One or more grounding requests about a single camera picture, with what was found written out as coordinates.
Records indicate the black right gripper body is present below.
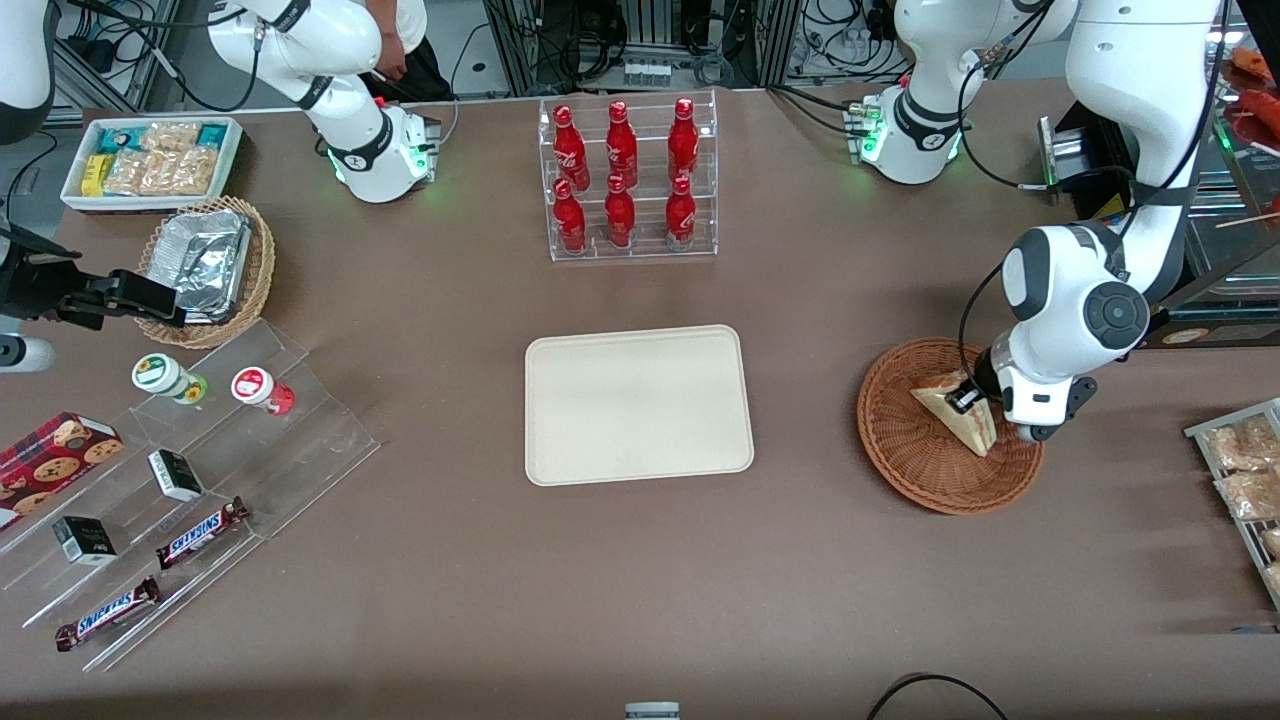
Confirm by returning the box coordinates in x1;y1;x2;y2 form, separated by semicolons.
0;228;87;326

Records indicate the triangular sandwich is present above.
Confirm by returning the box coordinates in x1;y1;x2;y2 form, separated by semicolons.
910;367;998;458

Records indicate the aluminium foil tray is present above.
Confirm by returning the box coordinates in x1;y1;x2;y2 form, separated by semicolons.
150;209;253;324

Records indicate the brown wicker basket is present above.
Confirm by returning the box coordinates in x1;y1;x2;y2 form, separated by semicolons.
857;338;1046;516

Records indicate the light wicker basket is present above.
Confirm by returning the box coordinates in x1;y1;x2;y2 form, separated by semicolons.
135;196;277;350

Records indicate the beige plastic tray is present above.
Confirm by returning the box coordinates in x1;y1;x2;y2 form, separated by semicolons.
525;325;755;487

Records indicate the green lid cup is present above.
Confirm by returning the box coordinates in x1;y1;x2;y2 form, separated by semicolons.
132;353;208;405

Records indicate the white snack bin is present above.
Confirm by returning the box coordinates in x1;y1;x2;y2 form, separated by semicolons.
60;116;245;215

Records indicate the clear rice cracker bag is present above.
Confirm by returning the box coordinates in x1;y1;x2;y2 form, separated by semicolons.
160;148;219;196
103;150;166;197
140;121;201;153

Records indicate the red lid cup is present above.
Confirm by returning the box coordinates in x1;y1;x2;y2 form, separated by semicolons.
231;367;295;416

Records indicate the red cookie box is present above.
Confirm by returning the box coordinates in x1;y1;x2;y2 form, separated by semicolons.
0;412;125;531

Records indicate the small black box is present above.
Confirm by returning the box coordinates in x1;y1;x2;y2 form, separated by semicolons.
53;516;118;567
148;450;205;503

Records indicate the black hot dog roller machine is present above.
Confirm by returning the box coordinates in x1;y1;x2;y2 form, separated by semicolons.
1038;18;1280;349

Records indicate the clear acrylic stepped stand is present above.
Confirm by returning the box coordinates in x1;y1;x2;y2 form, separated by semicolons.
0;318;382;673

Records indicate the snickers bar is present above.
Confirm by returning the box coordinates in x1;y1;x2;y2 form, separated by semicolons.
55;576;162;652
155;497;250;571

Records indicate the steel pan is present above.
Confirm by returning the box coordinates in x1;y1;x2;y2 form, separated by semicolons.
1185;185;1280;281

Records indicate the red cola bottle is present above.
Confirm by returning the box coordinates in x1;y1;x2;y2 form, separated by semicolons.
668;97;700;186
553;104;591;193
604;174;637;249
665;175;697;251
605;100;639;189
553;178;588;254

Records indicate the clear acrylic bottle rack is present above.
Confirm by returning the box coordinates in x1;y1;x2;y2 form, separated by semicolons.
538;89;719;263

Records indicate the person in dark trousers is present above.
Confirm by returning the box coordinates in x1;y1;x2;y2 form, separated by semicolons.
395;0;453;101

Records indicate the aluminium equipment rack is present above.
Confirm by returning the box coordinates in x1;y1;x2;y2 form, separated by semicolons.
485;0;801;97

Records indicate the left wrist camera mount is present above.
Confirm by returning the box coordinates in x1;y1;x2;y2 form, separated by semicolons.
1015;378;1098;443

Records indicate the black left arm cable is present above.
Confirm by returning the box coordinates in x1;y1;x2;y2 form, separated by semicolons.
957;0;1226;393

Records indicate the grey wire rack tray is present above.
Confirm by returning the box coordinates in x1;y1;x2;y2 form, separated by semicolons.
1185;398;1280;611

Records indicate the grey aluminium frame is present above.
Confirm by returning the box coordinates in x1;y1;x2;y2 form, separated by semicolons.
50;0;186;113

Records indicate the black cable loop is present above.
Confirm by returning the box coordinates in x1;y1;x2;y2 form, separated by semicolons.
865;672;1011;720

